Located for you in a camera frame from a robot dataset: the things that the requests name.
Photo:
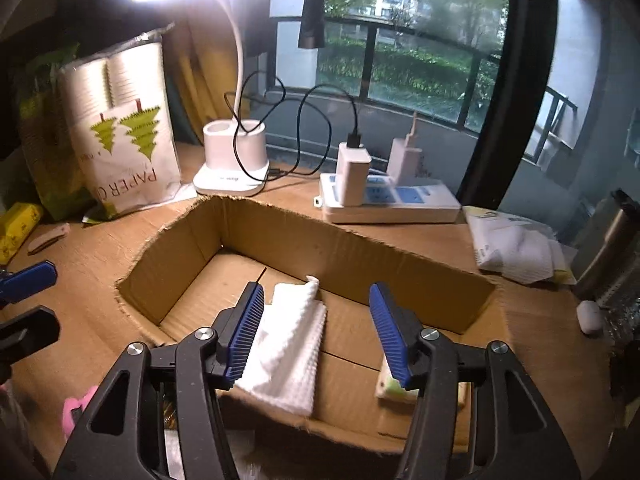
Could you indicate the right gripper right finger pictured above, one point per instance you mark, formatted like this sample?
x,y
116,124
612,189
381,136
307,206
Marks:
x,y
479,415

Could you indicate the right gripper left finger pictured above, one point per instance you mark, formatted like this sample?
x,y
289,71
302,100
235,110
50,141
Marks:
x,y
120,435

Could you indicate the white textured cloth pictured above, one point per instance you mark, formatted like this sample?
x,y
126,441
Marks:
x,y
281,369

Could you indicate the white charger with black plug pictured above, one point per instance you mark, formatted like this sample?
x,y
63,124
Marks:
x,y
353,164

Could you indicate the white earbuds case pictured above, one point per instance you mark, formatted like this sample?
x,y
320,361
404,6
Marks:
x,y
589,318

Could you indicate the open cardboard box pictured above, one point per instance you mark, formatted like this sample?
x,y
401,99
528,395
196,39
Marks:
x,y
199,265

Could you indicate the pink white folding knife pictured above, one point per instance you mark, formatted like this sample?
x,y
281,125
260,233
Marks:
x,y
48,238

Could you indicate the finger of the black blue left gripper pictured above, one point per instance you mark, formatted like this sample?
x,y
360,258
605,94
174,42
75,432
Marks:
x,y
15,287
27,334

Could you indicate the paper cup package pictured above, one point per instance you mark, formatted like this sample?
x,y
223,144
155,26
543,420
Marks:
x,y
117,113

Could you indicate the green white tissue packet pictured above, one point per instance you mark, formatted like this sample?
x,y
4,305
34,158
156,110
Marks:
x,y
388,388

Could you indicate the pink soft object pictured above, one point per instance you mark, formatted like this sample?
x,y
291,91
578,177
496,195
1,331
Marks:
x,y
73,408

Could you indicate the white tissue pack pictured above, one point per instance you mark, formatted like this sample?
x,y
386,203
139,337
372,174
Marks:
x,y
522,250

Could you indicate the white charger adapter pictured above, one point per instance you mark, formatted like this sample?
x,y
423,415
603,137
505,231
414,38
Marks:
x,y
405,156

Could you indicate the white desk lamp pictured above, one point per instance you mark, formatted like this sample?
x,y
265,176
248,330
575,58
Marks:
x,y
206,50

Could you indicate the white power strip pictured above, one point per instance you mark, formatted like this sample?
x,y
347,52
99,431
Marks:
x,y
427,201

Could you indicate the steel thermos cup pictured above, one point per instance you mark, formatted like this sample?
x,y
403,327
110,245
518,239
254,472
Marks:
x,y
606,245

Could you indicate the yellow box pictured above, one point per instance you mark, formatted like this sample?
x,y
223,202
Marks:
x,y
16,225

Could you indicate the green snack bag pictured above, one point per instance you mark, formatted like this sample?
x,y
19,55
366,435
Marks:
x,y
45,140

